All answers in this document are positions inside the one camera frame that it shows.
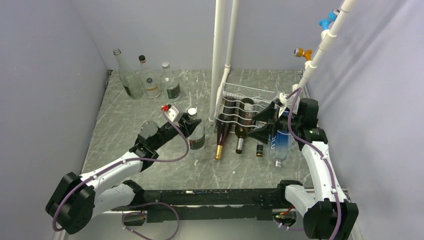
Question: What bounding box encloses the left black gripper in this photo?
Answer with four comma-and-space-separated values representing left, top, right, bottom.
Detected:
152, 112, 202, 150

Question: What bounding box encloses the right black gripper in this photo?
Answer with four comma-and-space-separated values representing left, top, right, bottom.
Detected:
247, 101, 302, 144

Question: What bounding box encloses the clear bottle dark green label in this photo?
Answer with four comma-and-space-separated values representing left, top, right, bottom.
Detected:
187, 107, 205, 153

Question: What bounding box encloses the dark bottle grey foil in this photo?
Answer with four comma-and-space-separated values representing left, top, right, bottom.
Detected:
235, 97, 255, 154

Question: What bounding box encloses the dark bottle gold foil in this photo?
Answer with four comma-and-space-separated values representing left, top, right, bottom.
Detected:
214, 96, 237, 160

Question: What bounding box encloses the clear bottle silver cap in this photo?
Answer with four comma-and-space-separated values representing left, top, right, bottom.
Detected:
160, 61, 182, 102

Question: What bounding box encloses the clear bottle white label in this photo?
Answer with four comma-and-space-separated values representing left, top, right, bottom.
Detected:
138, 55, 161, 99

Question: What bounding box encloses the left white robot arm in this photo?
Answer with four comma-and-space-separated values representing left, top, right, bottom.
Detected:
45, 113, 202, 235

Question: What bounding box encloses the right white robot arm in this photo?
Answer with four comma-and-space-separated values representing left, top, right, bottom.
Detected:
248, 98, 359, 240

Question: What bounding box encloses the dark bottle black cap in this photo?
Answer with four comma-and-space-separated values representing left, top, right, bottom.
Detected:
255, 142, 264, 158

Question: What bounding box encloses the blue labelled water bottle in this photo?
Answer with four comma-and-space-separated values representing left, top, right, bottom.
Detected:
269, 130, 293, 167

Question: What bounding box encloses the orange pipe nozzle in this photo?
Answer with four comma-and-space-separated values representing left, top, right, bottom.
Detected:
293, 47, 313, 61

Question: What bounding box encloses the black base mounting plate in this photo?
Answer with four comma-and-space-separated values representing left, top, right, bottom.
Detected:
113, 188, 291, 223

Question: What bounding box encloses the thick white vertical pipe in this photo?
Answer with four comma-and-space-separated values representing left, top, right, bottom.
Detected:
208, 0, 226, 126

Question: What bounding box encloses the blue pipe nozzle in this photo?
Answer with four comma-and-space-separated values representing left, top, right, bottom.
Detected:
318, 9, 340, 31

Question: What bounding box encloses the slanted white pipe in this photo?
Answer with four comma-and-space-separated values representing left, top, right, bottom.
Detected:
292, 0, 357, 91

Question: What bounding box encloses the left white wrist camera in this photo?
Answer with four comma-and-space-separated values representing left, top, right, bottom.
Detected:
161, 104, 183, 123

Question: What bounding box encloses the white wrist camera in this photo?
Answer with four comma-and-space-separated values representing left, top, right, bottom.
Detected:
275, 92, 293, 109
161, 104, 183, 123

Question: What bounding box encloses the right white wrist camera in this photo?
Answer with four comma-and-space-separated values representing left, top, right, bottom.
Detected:
275, 92, 293, 109

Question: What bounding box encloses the white wire wine rack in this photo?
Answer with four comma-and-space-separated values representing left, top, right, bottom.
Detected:
214, 82, 289, 133

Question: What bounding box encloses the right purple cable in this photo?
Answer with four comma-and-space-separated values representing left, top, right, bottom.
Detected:
273, 87, 342, 240

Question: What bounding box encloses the aluminium frame rail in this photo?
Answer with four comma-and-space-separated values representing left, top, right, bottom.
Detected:
52, 188, 364, 240

